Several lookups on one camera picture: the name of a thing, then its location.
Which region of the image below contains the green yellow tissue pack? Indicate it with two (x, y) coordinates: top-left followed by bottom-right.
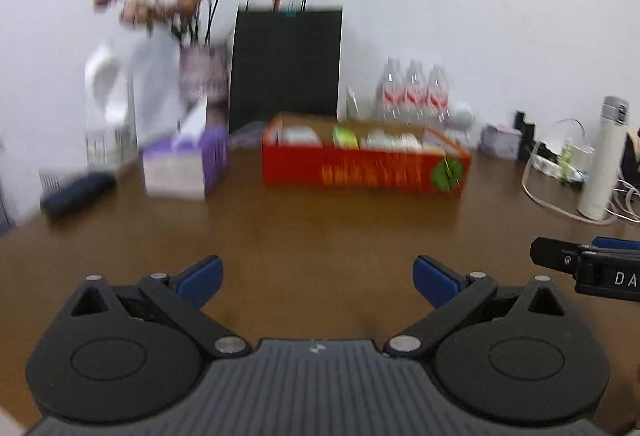
(332, 125), (359, 149)

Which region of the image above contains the clear plastic bag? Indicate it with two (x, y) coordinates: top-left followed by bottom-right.
(360, 130), (423, 152)

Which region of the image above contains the white thermos bottle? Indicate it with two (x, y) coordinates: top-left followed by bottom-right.
(577, 96), (628, 222)

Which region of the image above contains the purple tissue box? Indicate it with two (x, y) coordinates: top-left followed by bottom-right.
(142, 127), (229, 201)

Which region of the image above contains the white power strip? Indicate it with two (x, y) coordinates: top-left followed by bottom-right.
(530, 155), (562, 179)

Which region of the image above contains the small grey tin box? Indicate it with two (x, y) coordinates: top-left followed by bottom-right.
(478, 123), (522, 160)

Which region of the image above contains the dark blue case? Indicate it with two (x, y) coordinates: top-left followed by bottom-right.
(40, 172), (116, 219)

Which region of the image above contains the red cardboard box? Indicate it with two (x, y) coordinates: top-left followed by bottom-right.
(262, 113), (472, 195)

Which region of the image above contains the white robot figurine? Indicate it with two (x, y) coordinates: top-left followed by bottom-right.
(444, 102), (476, 148)

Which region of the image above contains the right water bottle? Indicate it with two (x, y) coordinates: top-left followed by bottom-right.
(426, 65), (449, 127)

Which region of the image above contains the water bottle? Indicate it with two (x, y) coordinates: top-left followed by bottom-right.
(376, 58), (406, 121)
(426, 65), (449, 127)
(405, 59), (428, 123)

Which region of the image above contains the white pack in box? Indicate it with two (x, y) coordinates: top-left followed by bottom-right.
(279, 126), (322, 147)

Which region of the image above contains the left water bottle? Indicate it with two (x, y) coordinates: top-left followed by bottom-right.
(376, 58), (406, 121)

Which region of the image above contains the middle water bottle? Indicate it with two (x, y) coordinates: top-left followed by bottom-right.
(405, 59), (428, 123)

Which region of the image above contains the clear glass cup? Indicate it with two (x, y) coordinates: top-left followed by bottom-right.
(345, 88), (375, 122)

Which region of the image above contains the white detergent jug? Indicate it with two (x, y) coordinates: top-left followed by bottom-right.
(85, 42), (138, 172)

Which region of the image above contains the purple white vase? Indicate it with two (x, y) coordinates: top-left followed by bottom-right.
(178, 43), (230, 127)

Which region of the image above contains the black paper bag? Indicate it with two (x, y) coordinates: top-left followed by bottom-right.
(229, 7), (343, 132)

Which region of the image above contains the purple cable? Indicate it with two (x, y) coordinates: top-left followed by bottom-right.
(226, 120), (269, 150)

